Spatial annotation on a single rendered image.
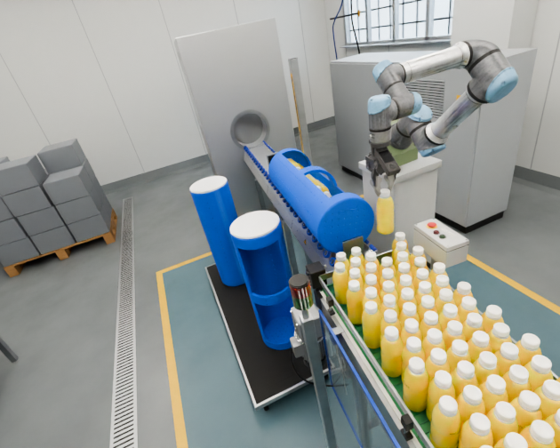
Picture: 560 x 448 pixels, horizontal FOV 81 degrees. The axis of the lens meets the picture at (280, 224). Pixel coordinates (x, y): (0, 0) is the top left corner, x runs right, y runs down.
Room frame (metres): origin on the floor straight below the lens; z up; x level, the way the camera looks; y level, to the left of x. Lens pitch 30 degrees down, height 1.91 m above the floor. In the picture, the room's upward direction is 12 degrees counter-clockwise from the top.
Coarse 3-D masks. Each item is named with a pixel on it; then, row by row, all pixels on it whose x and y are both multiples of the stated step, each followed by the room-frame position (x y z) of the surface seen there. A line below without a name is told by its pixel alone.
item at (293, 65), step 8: (296, 64) 2.71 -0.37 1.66; (296, 72) 2.71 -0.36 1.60; (296, 80) 2.71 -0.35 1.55; (296, 88) 2.71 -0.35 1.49; (296, 96) 2.70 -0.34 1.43; (296, 104) 2.72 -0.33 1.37; (296, 112) 2.75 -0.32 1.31; (304, 112) 2.71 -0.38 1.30; (304, 120) 2.71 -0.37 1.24; (304, 128) 2.71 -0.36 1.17; (304, 136) 2.71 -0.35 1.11; (304, 144) 2.71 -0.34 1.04; (304, 152) 2.70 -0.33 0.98
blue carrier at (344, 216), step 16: (272, 160) 2.06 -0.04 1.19; (288, 160) 1.90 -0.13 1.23; (304, 160) 2.12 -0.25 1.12; (272, 176) 1.98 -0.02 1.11; (288, 176) 1.74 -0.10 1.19; (304, 176) 1.61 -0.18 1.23; (320, 176) 1.90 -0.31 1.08; (288, 192) 1.65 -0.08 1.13; (304, 192) 1.48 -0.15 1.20; (320, 192) 1.39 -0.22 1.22; (336, 192) 1.67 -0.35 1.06; (304, 208) 1.41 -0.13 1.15; (320, 208) 1.29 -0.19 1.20; (336, 208) 1.24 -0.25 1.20; (352, 208) 1.26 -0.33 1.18; (368, 208) 1.27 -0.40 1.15; (320, 224) 1.23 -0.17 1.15; (336, 224) 1.24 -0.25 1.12; (352, 224) 1.26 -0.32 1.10; (368, 224) 1.27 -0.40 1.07; (320, 240) 1.23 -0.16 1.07; (336, 240) 1.24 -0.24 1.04
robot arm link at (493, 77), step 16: (480, 64) 1.25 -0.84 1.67; (496, 64) 1.21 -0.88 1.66; (480, 80) 1.23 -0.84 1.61; (496, 80) 1.18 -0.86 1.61; (512, 80) 1.17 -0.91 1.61; (464, 96) 1.31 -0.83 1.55; (480, 96) 1.24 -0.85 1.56; (496, 96) 1.20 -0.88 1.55; (448, 112) 1.38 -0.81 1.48; (464, 112) 1.31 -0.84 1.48; (432, 128) 1.45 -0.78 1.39; (448, 128) 1.38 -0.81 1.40; (416, 144) 1.52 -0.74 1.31; (432, 144) 1.44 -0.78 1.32
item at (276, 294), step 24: (240, 240) 1.45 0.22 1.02; (264, 240) 1.43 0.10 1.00; (240, 264) 1.51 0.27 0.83; (264, 264) 1.70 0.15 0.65; (288, 264) 1.52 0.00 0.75; (264, 288) 1.69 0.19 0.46; (288, 288) 1.47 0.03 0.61; (264, 312) 1.66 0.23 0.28; (288, 312) 1.69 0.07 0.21; (264, 336) 1.48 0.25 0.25; (288, 336) 1.52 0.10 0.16
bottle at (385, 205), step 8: (384, 200) 1.09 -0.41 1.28; (392, 200) 1.10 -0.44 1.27; (376, 208) 1.12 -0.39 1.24; (384, 208) 1.08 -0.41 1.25; (392, 208) 1.09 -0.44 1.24; (384, 216) 1.08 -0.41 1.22; (392, 216) 1.08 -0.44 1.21; (384, 224) 1.08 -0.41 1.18; (392, 224) 1.08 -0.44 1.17; (384, 232) 1.08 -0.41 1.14
